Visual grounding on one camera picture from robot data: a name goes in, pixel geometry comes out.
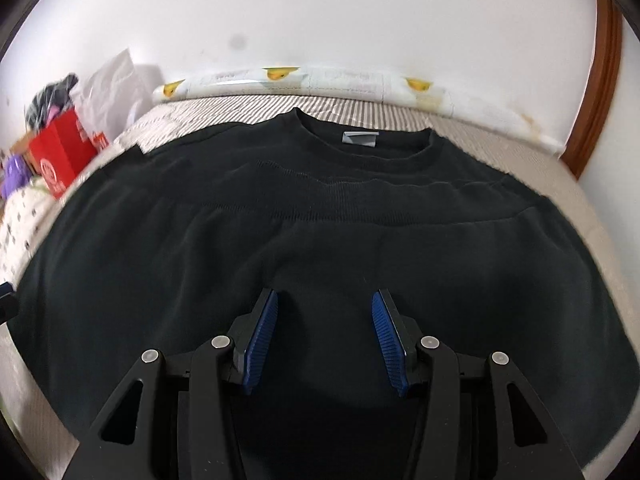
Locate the red paper bag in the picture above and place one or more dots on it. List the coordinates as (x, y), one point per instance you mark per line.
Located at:
(60, 155)

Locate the duck print rolled blanket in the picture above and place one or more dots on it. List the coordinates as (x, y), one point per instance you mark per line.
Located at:
(340, 77)

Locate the purple plush toy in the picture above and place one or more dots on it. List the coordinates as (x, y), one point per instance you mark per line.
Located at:
(12, 175)

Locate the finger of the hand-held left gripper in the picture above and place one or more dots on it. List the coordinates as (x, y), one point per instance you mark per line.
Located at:
(6, 305)

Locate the white floral cloth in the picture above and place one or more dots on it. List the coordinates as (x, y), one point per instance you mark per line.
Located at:
(25, 230)

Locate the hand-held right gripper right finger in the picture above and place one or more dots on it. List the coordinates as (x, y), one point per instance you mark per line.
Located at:
(390, 345)

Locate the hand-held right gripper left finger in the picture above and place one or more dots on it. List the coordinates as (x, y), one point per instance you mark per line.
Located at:
(257, 345)

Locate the white plastic shopping bag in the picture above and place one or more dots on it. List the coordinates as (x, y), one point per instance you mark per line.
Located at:
(115, 90)

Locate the grey plaid cloth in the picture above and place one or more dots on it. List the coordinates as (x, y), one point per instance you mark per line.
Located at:
(50, 100)

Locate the black t-shirt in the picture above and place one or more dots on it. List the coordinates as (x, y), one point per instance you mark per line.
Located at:
(320, 240)

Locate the wooden nightstand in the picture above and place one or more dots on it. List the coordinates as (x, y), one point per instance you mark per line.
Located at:
(22, 144)

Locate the striped bed mattress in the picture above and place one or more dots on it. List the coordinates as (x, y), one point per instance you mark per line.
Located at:
(550, 160)

